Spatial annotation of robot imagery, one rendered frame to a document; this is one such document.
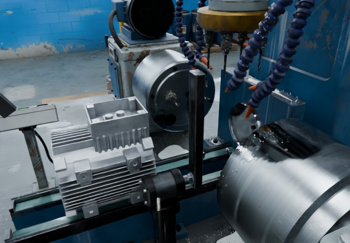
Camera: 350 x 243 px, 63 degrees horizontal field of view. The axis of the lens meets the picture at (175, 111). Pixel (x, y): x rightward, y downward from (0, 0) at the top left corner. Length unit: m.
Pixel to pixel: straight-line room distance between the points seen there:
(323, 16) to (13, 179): 1.03
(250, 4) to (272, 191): 0.37
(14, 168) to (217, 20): 0.87
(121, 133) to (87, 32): 5.66
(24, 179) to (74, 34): 5.27
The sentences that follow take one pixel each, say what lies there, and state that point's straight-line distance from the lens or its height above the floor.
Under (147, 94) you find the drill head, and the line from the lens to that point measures 0.88.
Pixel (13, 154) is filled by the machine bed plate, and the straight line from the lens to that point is 1.25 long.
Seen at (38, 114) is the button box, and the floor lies 1.06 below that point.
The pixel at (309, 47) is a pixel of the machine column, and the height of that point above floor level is 1.24.
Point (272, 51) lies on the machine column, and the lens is 0.89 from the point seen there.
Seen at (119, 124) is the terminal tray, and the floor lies 1.13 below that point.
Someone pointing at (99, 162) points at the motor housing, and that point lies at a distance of 0.61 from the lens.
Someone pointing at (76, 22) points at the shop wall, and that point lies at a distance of 6.18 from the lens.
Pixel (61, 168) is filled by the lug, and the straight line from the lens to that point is 0.59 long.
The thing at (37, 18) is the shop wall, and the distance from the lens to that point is 6.17.
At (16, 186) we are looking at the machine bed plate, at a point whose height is 0.80.
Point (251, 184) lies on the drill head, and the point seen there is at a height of 1.10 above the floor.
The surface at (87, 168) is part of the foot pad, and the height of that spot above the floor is 1.07.
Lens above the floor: 1.41
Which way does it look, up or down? 26 degrees down
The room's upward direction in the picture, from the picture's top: 1 degrees counter-clockwise
